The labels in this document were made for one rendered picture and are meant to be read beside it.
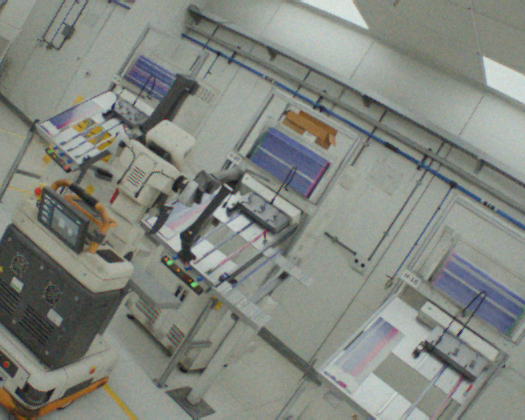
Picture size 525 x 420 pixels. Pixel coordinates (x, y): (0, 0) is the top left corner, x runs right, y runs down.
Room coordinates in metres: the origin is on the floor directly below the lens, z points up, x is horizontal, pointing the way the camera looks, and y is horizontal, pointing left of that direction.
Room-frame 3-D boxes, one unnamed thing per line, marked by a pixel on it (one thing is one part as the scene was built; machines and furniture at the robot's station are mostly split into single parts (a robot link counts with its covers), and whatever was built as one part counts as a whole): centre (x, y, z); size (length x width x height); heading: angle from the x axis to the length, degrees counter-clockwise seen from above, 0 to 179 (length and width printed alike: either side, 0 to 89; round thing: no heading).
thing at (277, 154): (3.47, 0.00, 1.52); 0.51 x 0.13 x 0.27; 62
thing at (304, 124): (3.79, -0.05, 1.82); 0.68 x 0.30 x 0.20; 62
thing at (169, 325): (3.61, -0.01, 0.31); 0.70 x 0.65 x 0.62; 62
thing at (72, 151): (4.13, 1.34, 0.66); 1.01 x 0.73 x 1.31; 152
